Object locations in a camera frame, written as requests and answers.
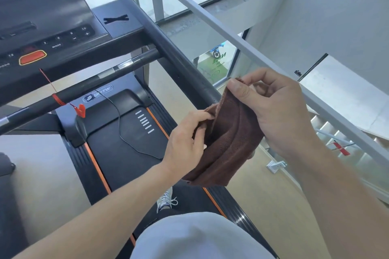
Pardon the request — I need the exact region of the person's right forearm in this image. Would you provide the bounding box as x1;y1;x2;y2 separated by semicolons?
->
289;143;389;259

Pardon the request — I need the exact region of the person's left forearm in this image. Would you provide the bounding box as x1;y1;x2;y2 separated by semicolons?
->
12;161;180;259

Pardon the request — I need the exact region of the silver stair handrail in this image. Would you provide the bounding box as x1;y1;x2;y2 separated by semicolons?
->
314;128;361;151

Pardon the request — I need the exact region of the blue scooter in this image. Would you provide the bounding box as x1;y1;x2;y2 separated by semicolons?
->
212;42;226;59

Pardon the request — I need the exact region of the red tape strip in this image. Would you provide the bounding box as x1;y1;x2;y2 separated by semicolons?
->
333;141;351;157

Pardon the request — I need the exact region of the person's left grey shoe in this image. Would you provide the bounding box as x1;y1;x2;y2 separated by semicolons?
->
156;187;179;214

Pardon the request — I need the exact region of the black cord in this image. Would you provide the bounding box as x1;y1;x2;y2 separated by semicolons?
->
94;90;165;161

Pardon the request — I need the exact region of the green printed floor mat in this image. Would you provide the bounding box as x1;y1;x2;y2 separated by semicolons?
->
194;40;238;87

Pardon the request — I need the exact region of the grey metal glass clamp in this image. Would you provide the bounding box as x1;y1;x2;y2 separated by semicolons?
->
266;160;288;174

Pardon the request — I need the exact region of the grey metal handrail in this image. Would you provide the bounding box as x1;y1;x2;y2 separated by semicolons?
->
133;0;389;162

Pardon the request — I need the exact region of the person's right hand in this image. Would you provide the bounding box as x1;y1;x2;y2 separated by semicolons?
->
226;67;320;163

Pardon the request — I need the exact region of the grey staircase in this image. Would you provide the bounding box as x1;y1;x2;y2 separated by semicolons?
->
310;110;389;177

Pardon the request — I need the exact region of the brown microfibre cloth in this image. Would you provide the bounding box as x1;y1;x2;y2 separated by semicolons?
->
182;77;265;187

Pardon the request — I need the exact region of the person's left hand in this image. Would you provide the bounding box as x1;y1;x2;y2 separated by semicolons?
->
161;110;215;181

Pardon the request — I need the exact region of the person's grey shirt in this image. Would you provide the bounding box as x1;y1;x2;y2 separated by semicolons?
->
130;212;276;259

